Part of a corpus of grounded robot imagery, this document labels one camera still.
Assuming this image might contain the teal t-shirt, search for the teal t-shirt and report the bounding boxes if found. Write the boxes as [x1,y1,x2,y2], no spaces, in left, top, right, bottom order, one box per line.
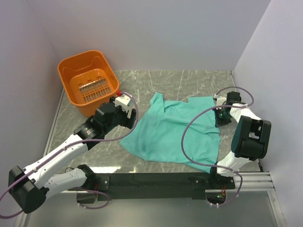
[120,93,220,172]

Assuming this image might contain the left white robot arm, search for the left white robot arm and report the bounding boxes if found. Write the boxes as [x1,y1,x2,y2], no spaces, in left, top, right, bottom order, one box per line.
[8,97,138,214]

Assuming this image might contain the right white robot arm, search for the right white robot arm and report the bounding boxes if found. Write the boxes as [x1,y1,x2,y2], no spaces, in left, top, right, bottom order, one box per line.
[208,91,271,189]

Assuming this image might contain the orange plastic basket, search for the orange plastic basket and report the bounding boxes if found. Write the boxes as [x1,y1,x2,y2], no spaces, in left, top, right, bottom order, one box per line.
[57,50,120,117]

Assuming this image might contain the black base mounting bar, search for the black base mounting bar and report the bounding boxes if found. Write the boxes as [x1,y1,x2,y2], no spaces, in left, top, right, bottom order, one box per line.
[76,172,236,205]

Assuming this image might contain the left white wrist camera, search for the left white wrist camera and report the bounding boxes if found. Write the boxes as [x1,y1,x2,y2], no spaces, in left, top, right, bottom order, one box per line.
[109,90,133,112]

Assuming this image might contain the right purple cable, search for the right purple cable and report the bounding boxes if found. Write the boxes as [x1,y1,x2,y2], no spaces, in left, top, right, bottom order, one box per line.
[181,87,255,206]

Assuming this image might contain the purple cable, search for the purple cable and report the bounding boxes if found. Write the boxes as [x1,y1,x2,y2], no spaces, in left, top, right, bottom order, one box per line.
[181,87,255,206]
[0,92,138,218]

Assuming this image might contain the aluminium frame rail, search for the aluminium frame rail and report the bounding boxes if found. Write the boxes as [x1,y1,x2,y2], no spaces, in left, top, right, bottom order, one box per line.
[205,172,275,192]

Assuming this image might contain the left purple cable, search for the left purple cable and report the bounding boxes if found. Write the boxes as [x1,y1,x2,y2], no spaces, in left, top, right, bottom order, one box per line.
[0,92,138,218]

